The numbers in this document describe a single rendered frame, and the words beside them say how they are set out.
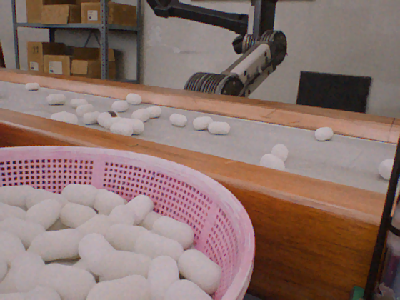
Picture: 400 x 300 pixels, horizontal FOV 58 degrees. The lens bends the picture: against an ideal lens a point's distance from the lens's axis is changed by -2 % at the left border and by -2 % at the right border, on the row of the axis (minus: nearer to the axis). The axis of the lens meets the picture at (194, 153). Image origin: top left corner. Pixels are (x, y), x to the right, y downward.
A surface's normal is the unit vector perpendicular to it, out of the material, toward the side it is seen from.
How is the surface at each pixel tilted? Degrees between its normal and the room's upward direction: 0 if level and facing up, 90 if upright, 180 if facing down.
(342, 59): 92
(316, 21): 90
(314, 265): 90
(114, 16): 90
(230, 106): 45
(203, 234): 72
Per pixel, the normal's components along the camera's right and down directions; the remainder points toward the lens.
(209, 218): -0.86, -0.24
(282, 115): -0.33, -0.53
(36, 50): -0.44, 0.22
